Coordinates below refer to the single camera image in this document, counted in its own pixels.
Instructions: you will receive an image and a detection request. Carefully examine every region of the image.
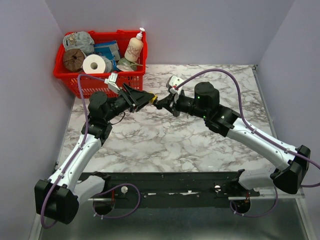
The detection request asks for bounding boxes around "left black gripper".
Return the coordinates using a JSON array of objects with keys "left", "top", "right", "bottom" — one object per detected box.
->
[{"left": 104, "top": 82, "right": 154, "bottom": 122}]

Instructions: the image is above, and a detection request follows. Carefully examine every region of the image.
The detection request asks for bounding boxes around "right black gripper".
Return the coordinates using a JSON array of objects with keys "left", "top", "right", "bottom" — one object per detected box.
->
[{"left": 157, "top": 90, "right": 208, "bottom": 120}]

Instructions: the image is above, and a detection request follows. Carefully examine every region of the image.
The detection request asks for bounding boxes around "yellow padlock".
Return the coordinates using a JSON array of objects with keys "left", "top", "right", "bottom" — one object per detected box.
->
[{"left": 149, "top": 92, "right": 158, "bottom": 105}]

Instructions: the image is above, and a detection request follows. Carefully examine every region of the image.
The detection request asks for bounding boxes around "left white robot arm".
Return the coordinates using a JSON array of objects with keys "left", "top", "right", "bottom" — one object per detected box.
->
[{"left": 34, "top": 84, "right": 157, "bottom": 229}]

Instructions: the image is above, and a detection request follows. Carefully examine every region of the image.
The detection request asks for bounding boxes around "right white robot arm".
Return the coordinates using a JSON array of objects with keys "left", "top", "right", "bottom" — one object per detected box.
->
[{"left": 153, "top": 82, "right": 311, "bottom": 196}]

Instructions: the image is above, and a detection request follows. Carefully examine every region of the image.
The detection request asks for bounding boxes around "green white packet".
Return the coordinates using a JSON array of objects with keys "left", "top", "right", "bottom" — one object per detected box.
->
[{"left": 116, "top": 57, "right": 143, "bottom": 72}]

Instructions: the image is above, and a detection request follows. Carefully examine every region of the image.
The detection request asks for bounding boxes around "cream pump lotion bottle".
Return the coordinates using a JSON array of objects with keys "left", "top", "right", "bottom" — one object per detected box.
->
[{"left": 124, "top": 27, "right": 145, "bottom": 63}]

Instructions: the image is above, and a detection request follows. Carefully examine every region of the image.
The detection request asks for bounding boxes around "blue plastic package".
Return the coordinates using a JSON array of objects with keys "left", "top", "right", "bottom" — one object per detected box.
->
[{"left": 93, "top": 40, "right": 121, "bottom": 61}]

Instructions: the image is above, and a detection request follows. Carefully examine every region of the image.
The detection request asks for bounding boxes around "red plastic basket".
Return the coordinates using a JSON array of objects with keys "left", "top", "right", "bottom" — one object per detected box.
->
[{"left": 53, "top": 30, "right": 148, "bottom": 99}]

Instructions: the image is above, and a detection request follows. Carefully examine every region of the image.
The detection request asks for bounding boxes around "white toilet paper roll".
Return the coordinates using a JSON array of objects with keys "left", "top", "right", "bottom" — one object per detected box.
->
[{"left": 82, "top": 54, "right": 106, "bottom": 74}]

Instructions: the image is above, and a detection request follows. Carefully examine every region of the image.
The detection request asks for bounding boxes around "brown paper roll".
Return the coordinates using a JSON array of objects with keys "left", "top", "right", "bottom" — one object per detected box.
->
[{"left": 62, "top": 48, "right": 86, "bottom": 73}]

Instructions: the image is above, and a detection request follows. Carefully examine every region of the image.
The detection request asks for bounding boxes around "grey crumpled printed bag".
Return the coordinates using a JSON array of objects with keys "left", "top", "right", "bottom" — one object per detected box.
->
[{"left": 62, "top": 31, "right": 95, "bottom": 55}]

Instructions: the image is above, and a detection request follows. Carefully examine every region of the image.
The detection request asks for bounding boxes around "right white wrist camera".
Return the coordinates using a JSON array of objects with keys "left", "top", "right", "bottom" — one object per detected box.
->
[{"left": 166, "top": 75, "right": 183, "bottom": 96}]

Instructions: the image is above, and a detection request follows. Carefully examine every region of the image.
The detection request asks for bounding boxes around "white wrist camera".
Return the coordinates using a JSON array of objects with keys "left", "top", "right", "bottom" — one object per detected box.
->
[
  {"left": 166, "top": 75, "right": 183, "bottom": 96},
  {"left": 104, "top": 72, "right": 120, "bottom": 95}
]

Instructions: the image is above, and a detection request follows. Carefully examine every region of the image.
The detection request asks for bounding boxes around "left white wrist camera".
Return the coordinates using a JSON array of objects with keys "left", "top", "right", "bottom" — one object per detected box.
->
[{"left": 104, "top": 72, "right": 120, "bottom": 95}]

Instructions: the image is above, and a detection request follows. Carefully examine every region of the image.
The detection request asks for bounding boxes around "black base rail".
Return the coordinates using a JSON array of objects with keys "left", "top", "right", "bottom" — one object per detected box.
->
[{"left": 79, "top": 171, "right": 260, "bottom": 209}]

